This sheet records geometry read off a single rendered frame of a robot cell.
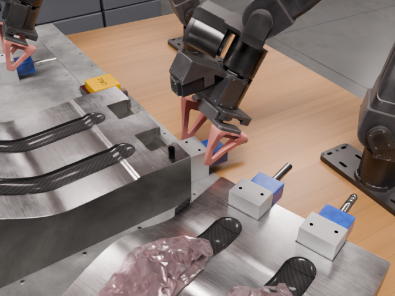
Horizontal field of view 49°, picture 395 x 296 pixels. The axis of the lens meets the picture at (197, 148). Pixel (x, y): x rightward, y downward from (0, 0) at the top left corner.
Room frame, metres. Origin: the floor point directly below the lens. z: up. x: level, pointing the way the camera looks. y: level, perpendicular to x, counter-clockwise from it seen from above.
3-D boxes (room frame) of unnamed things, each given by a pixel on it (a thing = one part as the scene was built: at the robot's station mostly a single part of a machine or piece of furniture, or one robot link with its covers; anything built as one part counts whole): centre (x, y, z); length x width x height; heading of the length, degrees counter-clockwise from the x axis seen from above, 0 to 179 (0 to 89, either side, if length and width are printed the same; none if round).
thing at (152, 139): (0.55, 0.07, 0.87); 0.05 x 0.05 x 0.04; 34
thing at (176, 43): (1.07, 0.01, 0.84); 0.20 x 0.07 x 0.08; 31
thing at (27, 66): (0.94, 0.40, 0.83); 0.13 x 0.05 x 0.05; 115
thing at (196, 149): (0.60, -0.03, 0.83); 0.13 x 0.05 x 0.05; 120
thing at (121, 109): (0.64, 0.13, 0.87); 0.05 x 0.05 x 0.04; 34
